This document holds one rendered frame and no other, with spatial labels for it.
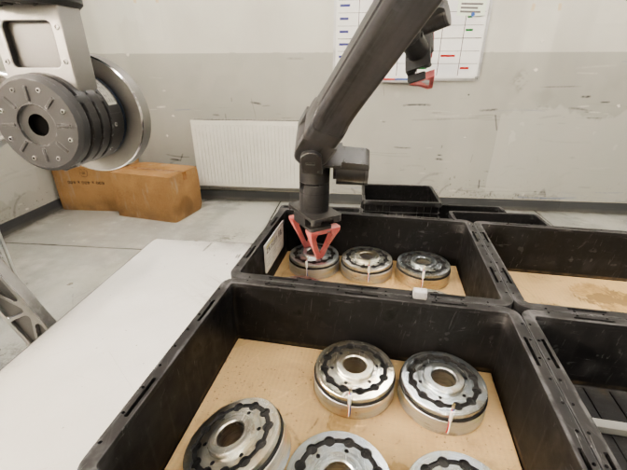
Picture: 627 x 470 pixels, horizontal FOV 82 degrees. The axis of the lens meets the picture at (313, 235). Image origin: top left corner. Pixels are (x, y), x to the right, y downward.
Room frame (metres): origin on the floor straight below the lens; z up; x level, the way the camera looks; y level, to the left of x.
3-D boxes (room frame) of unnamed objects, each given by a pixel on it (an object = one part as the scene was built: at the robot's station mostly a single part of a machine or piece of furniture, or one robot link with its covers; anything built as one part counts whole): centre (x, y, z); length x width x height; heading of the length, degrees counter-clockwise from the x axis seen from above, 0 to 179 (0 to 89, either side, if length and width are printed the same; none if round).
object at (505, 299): (0.57, -0.10, 0.92); 0.40 x 0.30 x 0.02; 79
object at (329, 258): (0.66, 0.00, 0.86); 0.10 x 0.10 x 0.01
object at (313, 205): (0.66, 0.00, 0.98); 0.10 x 0.07 x 0.07; 29
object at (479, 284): (0.57, -0.10, 0.87); 0.40 x 0.30 x 0.11; 79
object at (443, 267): (0.62, -0.22, 0.86); 0.10 x 0.10 x 0.01
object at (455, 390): (0.33, -0.16, 0.86); 0.05 x 0.05 x 0.01
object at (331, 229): (0.65, -0.01, 0.91); 0.07 x 0.07 x 0.09; 29
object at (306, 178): (0.66, -0.01, 1.04); 0.07 x 0.06 x 0.07; 85
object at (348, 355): (0.35, -0.05, 0.86); 0.05 x 0.05 x 0.01
